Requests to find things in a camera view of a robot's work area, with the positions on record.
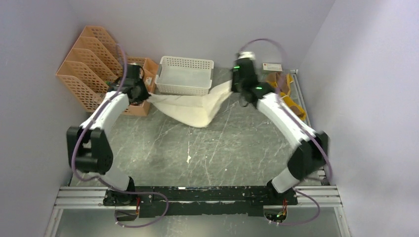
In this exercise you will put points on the cream white towel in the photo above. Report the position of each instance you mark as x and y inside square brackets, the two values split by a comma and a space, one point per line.
[193, 110]

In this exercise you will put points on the white plastic basket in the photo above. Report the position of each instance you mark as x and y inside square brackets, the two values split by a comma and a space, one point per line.
[184, 76]

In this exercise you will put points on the orange plastic file organizer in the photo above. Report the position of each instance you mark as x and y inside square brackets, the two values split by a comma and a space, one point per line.
[94, 61]

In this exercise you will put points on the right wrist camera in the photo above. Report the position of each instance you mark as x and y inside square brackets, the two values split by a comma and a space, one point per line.
[246, 54]

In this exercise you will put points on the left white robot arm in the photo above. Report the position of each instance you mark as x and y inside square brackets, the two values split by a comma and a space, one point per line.
[89, 152]

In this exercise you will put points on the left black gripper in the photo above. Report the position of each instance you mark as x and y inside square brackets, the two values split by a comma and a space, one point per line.
[145, 95]

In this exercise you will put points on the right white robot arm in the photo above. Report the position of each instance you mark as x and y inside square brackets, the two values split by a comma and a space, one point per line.
[309, 147]

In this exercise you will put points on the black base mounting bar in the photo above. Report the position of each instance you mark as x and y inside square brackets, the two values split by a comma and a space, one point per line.
[213, 200]

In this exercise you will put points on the brown yellow towel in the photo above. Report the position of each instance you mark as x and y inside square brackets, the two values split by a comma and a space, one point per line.
[275, 79]

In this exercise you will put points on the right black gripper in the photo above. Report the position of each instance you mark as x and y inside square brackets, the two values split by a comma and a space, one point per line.
[233, 86]

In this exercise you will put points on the small white red box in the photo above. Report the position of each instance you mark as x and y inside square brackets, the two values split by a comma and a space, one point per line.
[272, 67]

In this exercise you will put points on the aluminium frame rail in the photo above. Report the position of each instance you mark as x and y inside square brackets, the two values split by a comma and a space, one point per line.
[317, 197]

